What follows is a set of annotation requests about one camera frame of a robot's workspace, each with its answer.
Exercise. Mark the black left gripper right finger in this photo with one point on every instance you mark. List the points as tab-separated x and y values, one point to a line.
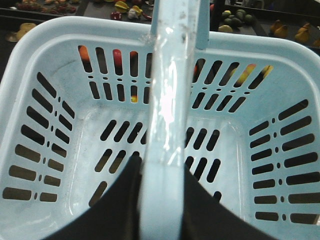
204	218

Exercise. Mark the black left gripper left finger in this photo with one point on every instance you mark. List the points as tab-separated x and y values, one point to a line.
115	215

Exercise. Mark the light blue plastic basket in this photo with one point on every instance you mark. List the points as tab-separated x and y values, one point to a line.
81	95

